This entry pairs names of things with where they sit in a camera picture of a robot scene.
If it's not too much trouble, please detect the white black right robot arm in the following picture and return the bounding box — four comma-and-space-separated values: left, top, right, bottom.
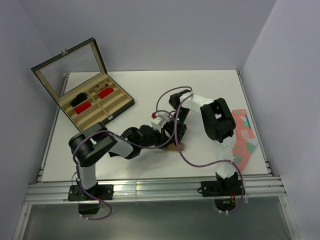
168, 90, 239, 195

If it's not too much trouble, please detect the beige rolled sock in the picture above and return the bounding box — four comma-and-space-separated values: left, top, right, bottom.
93, 81, 109, 93

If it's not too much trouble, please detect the red rolled sock right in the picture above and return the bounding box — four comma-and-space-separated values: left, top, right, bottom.
99, 87, 114, 99

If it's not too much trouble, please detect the black compartment storage box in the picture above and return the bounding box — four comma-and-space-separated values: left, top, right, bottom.
31, 37, 135, 131

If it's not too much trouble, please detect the aluminium rail frame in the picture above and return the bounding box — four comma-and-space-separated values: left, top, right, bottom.
23, 70, 301, 240

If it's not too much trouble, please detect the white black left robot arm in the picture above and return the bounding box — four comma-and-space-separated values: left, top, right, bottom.
68, 122, 173, 200

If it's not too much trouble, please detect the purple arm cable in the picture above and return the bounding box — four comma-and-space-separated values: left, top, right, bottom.
71, 109, 178, 221
154, 86, 245, 214

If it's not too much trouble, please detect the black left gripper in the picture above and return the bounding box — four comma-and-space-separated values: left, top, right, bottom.
140, 127, 173, 150

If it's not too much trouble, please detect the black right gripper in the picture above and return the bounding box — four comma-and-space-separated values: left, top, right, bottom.
162, 107, 190, 147

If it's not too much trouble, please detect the black rolled sock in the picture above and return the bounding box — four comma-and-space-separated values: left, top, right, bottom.
70, 92, 88, 108

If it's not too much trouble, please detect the red rolled sock left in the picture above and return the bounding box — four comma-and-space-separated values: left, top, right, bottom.
74, 102, 92, 115

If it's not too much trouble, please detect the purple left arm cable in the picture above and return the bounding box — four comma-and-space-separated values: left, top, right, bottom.
71, 109, 178, 221

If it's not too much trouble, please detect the tan ribbed sock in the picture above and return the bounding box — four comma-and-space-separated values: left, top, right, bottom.
163, 142, 185, 152

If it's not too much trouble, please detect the pink patterned sock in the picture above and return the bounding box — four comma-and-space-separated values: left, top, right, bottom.
231, 109, 258, 171

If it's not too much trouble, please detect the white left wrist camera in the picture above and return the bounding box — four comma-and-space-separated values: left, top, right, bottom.
151, 113, 169, 133

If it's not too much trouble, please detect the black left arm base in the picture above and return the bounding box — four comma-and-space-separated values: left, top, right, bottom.
67, 183, 114, 217

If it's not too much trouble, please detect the red rolled sock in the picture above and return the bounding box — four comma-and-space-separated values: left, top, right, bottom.
74, 102, 92, 115
99, 87, 114, 99

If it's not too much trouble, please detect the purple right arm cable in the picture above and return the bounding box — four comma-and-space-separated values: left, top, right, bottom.
154, 86, 245, 214

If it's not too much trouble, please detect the black white striped sock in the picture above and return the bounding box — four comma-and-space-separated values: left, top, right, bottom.
108, 127, 141, 160

